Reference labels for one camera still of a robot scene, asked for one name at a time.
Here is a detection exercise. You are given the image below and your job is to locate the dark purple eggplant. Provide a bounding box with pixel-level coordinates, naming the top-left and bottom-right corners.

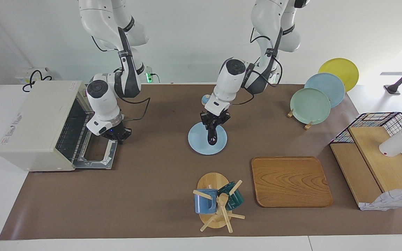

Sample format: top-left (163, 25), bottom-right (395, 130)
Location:
top-left (207, 126), bottom-right (218, 146)

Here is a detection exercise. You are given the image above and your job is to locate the light blue plate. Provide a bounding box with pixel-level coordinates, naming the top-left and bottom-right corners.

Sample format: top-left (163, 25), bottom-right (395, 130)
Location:
top-left (304, 73), bottom-right (345, 108)
top-left (188, 122), bottom-right (228, 155)

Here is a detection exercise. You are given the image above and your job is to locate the metal base plate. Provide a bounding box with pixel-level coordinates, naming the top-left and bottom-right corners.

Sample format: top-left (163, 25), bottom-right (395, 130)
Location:
top-left (72, 139), bottom-right (119, 170)

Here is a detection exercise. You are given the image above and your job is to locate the cream toaster oven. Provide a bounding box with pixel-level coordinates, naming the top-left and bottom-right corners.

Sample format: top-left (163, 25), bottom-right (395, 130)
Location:
top-left (0, 81), bottom-right (95, 172)

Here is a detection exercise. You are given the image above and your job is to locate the brown table mat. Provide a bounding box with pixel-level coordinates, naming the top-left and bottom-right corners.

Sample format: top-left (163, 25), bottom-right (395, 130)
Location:
top-left (0, 83), bottom-right (402, 241)

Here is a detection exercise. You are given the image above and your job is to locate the wooden mug tree stand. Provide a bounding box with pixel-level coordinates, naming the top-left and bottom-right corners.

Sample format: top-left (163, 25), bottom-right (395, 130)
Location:
top-left (192, 172), bottom-right (246, 233)

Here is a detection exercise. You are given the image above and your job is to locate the wooden plate rack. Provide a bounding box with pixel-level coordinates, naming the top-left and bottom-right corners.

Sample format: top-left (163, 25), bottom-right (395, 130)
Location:
top-left (287, 109), bottom-right (313, 130)

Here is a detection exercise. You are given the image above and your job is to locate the dark green ceramic mug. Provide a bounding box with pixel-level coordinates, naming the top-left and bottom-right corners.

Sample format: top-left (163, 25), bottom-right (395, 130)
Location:
top-left (217, 181), bottom-right (245, 211)

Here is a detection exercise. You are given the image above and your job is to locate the blue ceramic mug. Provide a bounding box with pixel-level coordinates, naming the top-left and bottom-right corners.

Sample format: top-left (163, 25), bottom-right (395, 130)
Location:
top-left (194, 189), bottom-right (219, 214)

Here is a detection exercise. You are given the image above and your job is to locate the wooden serving tray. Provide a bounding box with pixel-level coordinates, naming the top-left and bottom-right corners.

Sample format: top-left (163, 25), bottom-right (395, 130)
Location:
top-left (251, 156), bottom-right (334, 208)

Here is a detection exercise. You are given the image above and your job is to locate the pale green plate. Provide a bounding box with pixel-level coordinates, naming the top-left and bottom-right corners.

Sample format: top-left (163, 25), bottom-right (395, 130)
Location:
top-left (290, 88), bottom-right (331, 125)

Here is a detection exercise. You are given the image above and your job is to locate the white power strip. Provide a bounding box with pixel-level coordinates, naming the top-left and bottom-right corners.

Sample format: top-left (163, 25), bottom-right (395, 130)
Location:
top-left (14, 67), bottom-right (50, 84)

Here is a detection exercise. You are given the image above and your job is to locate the yellow plate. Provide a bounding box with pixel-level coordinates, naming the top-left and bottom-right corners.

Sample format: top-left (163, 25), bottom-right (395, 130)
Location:
top-left (318, 58), bottom-right (359, 92)

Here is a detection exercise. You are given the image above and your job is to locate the wooden step shelf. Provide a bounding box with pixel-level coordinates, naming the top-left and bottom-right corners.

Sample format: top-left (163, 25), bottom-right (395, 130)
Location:
top-left (329, 126), bottom-right (402, 210)

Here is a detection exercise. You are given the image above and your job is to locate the white cup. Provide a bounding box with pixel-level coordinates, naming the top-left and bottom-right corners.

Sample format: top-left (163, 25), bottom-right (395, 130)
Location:
top-left (379, 119), bottom-right (402, 157)

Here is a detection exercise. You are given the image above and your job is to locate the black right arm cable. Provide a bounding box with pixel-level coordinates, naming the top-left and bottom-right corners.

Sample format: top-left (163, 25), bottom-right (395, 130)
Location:
top-left (119, 97), bottom-right (151, 122)

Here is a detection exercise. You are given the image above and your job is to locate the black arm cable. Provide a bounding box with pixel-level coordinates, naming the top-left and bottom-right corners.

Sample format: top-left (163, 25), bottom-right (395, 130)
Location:
top-left (231, 28), bottom-right (283, 105)
top-left (119, 97), bottom-right (151, 122)

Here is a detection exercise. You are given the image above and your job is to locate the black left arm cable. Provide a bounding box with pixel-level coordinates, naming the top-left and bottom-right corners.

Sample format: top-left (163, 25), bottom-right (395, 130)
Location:
top-left (231, 28), bottom-right (283, 105)

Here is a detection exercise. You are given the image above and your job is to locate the black power cable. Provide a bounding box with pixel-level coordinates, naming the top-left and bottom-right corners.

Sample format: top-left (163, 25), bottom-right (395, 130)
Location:
top-left (22, 70), bottom-right (53, 93)

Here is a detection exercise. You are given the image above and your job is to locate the black wire basket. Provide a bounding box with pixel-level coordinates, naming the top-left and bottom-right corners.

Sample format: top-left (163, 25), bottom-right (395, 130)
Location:
top-left (329, 112), bottom-right (402, 185)

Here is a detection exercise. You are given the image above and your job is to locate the wooden wire shelf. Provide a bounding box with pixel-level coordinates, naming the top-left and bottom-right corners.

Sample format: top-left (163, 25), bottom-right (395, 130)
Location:
top-left (359, 187), bottom-right (402, 211)

